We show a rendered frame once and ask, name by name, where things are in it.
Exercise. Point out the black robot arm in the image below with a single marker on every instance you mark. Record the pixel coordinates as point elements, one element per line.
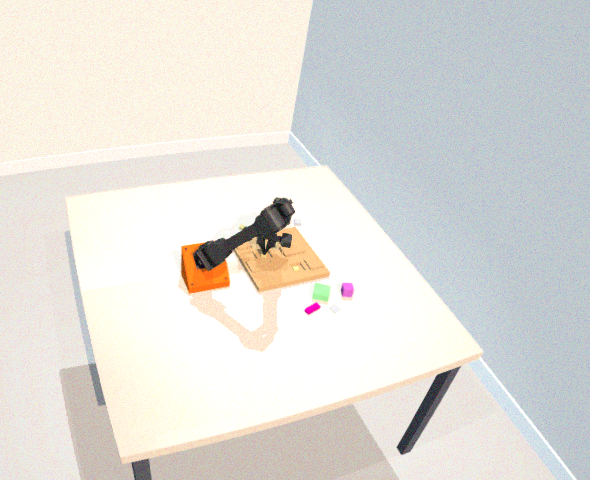
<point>271,219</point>

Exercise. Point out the purple cube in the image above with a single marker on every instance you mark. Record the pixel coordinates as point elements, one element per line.
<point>347,289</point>

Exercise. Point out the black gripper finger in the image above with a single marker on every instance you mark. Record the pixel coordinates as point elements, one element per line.
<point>269,246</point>
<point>262,246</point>

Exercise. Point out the green block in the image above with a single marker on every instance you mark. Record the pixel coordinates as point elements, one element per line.
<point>321,292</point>

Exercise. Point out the magenta rectangular block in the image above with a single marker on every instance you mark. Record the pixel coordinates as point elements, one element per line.
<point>312,308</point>

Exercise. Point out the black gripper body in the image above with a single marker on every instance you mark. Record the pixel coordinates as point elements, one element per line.
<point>285,239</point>

